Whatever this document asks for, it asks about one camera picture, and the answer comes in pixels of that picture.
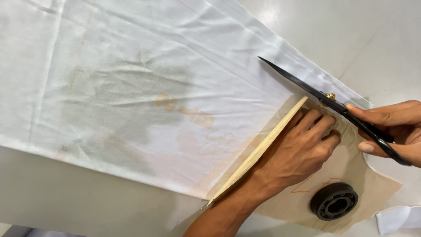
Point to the person's left hand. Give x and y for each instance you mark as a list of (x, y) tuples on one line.
[(289, 154)]

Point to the person's right hand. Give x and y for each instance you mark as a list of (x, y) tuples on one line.
[(407, 118)]

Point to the black tailor scissors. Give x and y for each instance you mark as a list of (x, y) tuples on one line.
[(296, 80)]

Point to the brown paper pattern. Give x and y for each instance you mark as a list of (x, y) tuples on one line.
[(361, 184)]

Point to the white fabric scrap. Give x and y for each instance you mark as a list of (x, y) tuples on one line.
[(394, 219)]

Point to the white fabric sheet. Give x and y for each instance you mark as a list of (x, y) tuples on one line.
[(131, 65)]

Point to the grey cloth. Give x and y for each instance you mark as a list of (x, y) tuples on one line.
[(39, 233)]

